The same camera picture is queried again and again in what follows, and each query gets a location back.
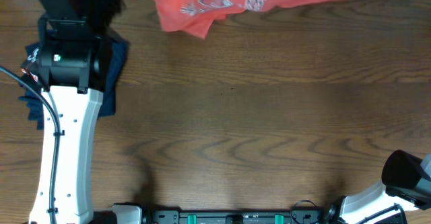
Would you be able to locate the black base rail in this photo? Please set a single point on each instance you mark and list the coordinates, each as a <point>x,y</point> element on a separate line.
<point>235,217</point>

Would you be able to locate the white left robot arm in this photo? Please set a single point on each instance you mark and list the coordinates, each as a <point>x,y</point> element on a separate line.
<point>71,67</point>

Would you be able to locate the folded navy blue shirt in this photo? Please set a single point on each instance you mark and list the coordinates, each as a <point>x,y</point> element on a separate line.
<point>120,49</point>

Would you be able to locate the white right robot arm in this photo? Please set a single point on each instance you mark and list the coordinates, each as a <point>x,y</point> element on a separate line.
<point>404,186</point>

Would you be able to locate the folded black printed shirt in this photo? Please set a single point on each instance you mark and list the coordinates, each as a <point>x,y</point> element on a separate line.
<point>30,66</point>

